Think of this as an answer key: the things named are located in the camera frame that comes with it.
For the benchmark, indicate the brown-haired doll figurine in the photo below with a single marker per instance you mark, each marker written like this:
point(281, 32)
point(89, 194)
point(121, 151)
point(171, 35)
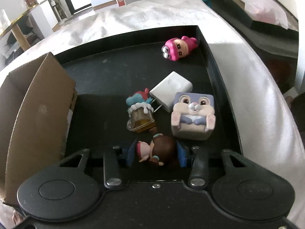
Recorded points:
point(158, 151)

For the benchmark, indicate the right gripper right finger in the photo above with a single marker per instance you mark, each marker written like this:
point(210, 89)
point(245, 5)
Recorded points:
point(196, 159)

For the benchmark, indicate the white bed blanket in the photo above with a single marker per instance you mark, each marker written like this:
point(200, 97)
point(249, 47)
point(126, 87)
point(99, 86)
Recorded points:
point(269, 134)

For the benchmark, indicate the brown cardboard box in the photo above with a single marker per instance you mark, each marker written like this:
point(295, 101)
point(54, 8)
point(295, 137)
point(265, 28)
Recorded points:
point(37, 103)

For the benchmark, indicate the black tray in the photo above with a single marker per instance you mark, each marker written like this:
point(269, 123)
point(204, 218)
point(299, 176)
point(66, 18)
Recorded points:
point(109, 70)

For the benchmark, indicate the white plastic bag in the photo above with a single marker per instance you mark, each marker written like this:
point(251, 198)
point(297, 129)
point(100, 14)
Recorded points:
point(267, 11)

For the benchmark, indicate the gold-edged side table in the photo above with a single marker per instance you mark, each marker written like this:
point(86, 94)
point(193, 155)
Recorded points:
point(17, 32)

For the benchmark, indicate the red blue beer-mug figurine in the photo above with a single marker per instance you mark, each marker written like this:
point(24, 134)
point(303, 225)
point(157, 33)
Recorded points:
point(140, 112)

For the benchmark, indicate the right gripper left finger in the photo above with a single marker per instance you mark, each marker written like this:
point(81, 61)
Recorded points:
point(116, 173)

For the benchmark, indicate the grey bunny cube toy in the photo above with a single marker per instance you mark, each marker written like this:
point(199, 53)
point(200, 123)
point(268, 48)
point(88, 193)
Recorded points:
point(193, 116)

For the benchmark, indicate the pink cartoon figurine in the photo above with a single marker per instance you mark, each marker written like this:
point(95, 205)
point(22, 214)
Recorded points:
point(177, 48)

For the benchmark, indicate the white charger cube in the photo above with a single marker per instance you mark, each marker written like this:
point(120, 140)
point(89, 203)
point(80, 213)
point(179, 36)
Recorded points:
point(165, 91)

